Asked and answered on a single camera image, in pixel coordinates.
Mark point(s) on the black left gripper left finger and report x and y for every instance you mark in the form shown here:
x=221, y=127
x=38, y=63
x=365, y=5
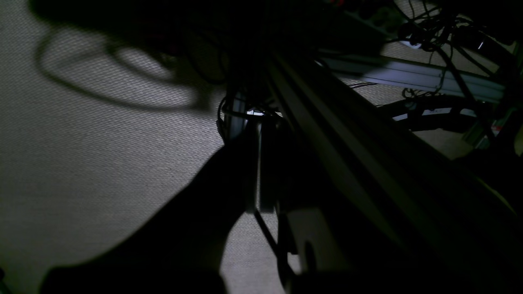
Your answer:
x=179, y=250

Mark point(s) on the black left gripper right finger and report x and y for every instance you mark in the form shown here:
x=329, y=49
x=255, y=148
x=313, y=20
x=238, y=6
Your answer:
x=370, y=208

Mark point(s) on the aluminium frame rail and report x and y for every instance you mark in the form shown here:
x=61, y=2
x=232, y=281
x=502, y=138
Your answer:
x=412, y=75

